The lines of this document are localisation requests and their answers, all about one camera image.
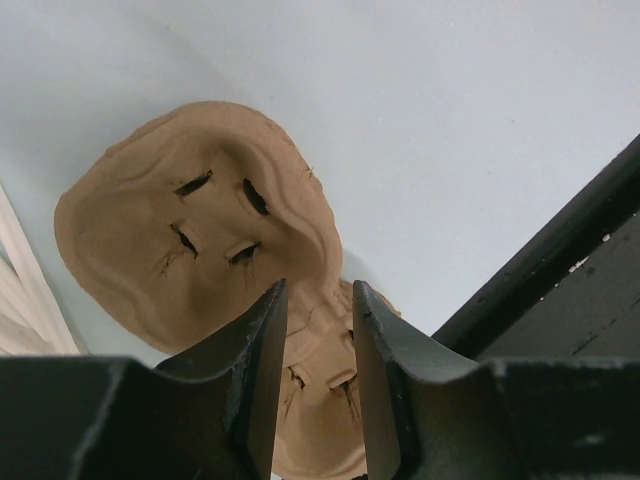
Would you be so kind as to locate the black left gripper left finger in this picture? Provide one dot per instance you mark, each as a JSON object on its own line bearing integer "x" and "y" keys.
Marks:
{"x": 206, "y": 413}

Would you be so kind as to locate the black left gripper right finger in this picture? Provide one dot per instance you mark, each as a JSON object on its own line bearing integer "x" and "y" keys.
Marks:
{"x": 430, "y": 413}

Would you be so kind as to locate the brown pulp cup carrier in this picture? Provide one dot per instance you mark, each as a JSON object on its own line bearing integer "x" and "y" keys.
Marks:
{"x": 178, "y": 229}

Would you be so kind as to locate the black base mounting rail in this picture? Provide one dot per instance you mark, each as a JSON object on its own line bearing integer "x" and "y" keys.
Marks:
{"x": 600, "y": 208}

